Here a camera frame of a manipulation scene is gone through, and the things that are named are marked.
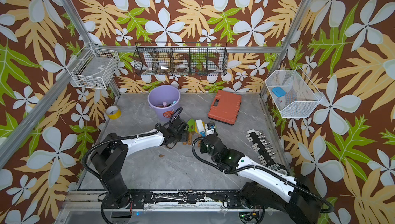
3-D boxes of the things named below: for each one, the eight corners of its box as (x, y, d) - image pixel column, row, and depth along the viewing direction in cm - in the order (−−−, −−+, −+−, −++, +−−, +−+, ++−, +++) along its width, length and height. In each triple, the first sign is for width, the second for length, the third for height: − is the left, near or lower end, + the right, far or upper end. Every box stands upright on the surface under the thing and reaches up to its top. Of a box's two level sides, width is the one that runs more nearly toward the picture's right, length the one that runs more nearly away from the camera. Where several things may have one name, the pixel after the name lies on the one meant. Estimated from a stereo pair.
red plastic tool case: (207, 119, 107) (207, 114, 103) (216, 93, 123) (217, 88, 119) (235, 126, 103) (236, 122, 99) (241, 99, 119) (242, 94, 114)
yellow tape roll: (105, 119, 108) (102, 115, 105) (110, 109, 114) (107, 105, 111) (119, 119, 108) (117, 115, 105) (123, 109, 114) (121, 105, 111)
